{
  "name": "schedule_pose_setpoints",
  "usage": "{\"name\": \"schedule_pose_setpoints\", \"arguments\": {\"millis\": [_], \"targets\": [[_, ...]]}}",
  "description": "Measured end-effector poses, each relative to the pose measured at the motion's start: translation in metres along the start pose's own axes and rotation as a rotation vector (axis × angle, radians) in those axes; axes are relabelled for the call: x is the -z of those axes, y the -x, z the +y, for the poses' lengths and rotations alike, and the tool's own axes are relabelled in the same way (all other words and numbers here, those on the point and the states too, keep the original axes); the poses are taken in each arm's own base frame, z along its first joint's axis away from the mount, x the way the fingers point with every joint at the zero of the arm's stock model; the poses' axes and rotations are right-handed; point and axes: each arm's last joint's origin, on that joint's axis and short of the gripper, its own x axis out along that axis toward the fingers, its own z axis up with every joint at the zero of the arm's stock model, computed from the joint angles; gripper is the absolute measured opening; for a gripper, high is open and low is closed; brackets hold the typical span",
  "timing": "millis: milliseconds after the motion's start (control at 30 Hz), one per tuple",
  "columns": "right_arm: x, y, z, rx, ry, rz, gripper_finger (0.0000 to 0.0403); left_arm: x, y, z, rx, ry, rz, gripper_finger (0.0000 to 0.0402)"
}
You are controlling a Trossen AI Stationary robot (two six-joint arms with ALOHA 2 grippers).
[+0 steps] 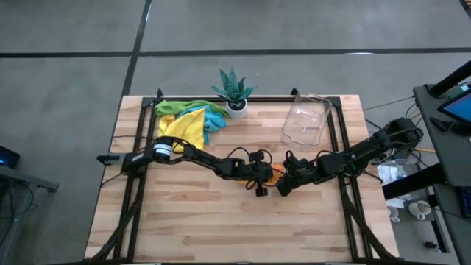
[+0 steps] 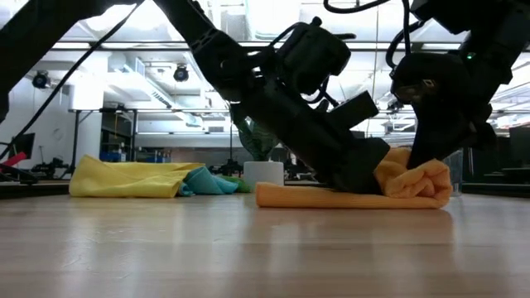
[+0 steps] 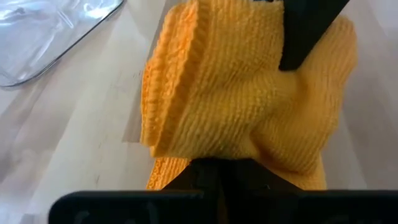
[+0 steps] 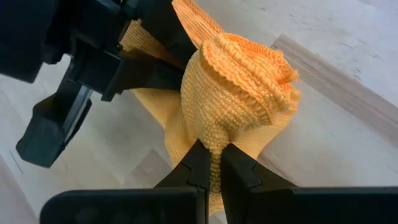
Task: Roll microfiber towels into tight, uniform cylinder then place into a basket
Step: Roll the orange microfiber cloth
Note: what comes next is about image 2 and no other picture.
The small black monitor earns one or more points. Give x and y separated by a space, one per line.
25 145

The white cabinet box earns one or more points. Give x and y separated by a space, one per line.
85 97

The black shelf rack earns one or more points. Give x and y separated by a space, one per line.
118 138

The black ceiling spotlight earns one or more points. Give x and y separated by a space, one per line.
181 73
40 79

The large black monitor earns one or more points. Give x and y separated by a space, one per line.
519 145

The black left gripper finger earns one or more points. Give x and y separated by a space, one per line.
360 169

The orange microfiber towel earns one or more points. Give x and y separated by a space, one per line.
314 198

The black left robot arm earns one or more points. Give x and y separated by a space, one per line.
215 49

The blue microfiber towel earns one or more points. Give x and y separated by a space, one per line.
203 182

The green succulent plant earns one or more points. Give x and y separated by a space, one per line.
256 142

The red object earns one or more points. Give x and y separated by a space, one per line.
16 158

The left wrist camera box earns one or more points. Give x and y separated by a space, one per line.
352 111

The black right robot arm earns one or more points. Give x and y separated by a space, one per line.
497 25

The yellow microfiber towel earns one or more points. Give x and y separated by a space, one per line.
124 180

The white round plant pot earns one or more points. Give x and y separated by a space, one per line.
263 176

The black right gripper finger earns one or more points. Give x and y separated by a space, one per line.
432 142

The green microfiber towel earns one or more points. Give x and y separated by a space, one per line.
240 184

